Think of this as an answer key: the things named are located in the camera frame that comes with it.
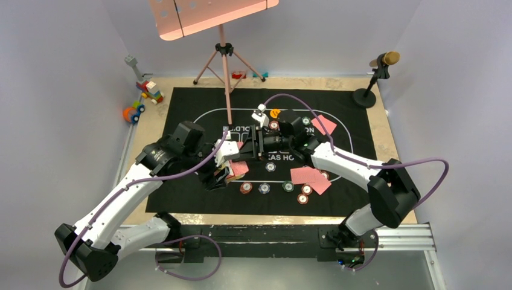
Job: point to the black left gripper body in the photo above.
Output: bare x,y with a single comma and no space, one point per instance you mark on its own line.
206,173

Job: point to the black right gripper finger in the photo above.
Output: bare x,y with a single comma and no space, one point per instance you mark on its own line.
255,138
250,153

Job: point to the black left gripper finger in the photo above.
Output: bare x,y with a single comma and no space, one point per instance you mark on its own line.
224,172
216,182

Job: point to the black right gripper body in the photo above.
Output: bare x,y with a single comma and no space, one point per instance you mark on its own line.
272,142

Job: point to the red poker chip stack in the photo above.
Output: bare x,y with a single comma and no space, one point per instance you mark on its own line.
246,187

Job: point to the yellow big blind button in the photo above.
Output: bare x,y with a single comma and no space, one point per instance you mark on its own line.
274,113

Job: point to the lone blue chip mid-table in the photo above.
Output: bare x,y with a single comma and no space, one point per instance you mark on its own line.
270,167

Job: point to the green chips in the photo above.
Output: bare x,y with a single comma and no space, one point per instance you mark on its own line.
306,121

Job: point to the blue poker chip stack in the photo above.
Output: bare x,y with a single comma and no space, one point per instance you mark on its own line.
264,188

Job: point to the card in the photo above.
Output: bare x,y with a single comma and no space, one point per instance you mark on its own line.
305,175
320,185
323,125

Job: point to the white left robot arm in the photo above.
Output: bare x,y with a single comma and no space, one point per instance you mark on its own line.
96,242

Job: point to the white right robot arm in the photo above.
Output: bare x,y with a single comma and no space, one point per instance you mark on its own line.
391,191

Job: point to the red playing card box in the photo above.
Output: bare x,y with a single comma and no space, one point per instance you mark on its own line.
236,170

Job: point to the green poker chip stack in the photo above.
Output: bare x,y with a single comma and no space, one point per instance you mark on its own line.
288,186

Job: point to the small red toy block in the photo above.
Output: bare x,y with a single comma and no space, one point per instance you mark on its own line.
239,75

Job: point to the orange blue toy wheel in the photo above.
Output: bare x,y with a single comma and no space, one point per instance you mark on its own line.
132,114

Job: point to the gold microphone on stand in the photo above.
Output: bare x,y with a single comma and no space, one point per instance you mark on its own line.
365,98

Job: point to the colourful toy block train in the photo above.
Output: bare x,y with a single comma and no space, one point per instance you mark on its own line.
150,90

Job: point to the grey toy block tower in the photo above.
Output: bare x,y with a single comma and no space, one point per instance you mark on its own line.
132,62

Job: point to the pink music stand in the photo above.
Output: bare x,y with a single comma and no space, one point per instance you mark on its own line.
177,19

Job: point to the aluminium mounting rail frame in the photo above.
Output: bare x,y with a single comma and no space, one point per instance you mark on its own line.
193,243

